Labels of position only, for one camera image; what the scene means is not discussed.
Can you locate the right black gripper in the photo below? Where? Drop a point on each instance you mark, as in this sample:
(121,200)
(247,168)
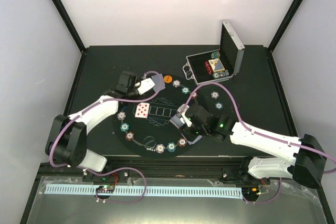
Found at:
(189,136)

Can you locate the brown chip mat bottom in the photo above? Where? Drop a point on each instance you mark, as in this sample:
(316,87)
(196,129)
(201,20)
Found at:
(182,142)

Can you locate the brown chip mat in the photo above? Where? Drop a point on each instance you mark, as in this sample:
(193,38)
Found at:
(182,142)
(194,95)
(129,136)

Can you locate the blue playing card deck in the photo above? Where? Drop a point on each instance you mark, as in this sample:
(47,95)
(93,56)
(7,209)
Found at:
(177,121)

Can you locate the teal chip mat bottom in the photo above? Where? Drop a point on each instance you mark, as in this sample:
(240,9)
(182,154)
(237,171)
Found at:
(171,147)

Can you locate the teal chip mat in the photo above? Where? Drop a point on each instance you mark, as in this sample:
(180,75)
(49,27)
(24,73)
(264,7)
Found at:
(124,127)
(185,90)
(171,147)

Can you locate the teal poker chip stack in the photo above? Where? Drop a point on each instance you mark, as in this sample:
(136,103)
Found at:
(218,105)

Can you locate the brown chip mat top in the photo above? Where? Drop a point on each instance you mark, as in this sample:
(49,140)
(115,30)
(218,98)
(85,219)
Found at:
(194,95)

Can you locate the white purple chip stack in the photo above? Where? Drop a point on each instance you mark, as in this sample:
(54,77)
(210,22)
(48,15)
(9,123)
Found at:
(214,95)

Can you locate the teal chip mat top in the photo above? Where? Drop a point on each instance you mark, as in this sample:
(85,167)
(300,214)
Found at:
(185,90)

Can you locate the white chip mat bottom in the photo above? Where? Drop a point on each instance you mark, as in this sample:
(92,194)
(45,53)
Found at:
(160,148)

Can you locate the white chip mat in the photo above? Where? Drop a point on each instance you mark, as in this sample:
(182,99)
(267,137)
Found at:
(121,116)
(176,83)
(160,148)

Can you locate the white chip mat top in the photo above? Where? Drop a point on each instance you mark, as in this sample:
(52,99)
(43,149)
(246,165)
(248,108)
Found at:
(176,83)

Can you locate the face-up red diamonds card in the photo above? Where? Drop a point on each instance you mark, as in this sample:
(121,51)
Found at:
(142,110)

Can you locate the orange big blind button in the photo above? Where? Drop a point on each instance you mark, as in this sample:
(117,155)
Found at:
(168,79)

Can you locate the blue card mat top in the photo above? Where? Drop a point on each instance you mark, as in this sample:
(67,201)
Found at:
(159,83)

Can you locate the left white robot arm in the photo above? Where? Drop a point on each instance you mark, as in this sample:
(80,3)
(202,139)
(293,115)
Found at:
(67,141)

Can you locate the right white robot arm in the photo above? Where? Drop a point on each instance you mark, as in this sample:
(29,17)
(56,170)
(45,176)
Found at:
(300,159)

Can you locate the round black poker mat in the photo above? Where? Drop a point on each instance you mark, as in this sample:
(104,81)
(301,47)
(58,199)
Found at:
(156,128)

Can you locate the teal chips case front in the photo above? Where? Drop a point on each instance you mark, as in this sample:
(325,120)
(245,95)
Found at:
(221,74)

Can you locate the teal chips case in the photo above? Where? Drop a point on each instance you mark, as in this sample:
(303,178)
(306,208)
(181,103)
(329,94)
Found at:
(215,55)
(221,74)

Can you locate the red dice in case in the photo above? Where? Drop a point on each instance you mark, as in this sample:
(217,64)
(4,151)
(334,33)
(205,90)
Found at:
(208,67)

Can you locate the aluminium poker chip case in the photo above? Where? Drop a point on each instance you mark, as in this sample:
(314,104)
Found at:
(231,51)

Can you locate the boxed card deck in case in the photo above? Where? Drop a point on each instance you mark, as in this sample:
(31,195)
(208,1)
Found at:
(216,65)

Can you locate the teal chips case back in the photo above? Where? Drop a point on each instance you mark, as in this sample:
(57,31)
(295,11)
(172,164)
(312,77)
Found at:
(215,55)

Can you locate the small circuit board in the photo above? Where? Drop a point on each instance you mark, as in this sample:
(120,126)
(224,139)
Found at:
(105,189)

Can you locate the light blue cable duct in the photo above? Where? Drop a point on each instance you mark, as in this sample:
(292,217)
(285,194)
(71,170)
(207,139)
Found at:
(150,191)

